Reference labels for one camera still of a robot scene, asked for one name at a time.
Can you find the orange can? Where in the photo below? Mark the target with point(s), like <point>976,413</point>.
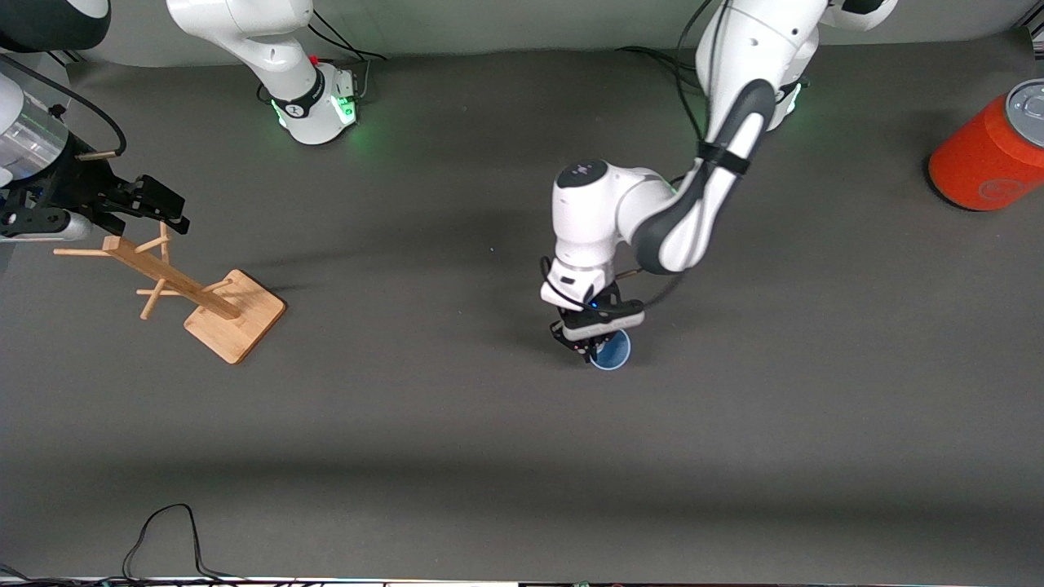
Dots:
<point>987,155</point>

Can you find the light blue cup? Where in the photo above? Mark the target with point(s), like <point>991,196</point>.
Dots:
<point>616,352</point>

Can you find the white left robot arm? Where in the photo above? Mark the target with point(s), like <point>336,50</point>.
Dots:
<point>718,163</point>

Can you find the wooden cup rack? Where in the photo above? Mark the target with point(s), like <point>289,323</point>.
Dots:
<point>232,318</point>

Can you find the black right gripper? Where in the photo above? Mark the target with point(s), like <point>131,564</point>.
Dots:
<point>75,183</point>

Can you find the black metal rail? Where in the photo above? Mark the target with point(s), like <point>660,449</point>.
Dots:
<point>67,57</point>
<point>1036,39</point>

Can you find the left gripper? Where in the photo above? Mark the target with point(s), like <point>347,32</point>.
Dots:
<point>608,296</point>

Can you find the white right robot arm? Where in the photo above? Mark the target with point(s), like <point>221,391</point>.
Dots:
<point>245,33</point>

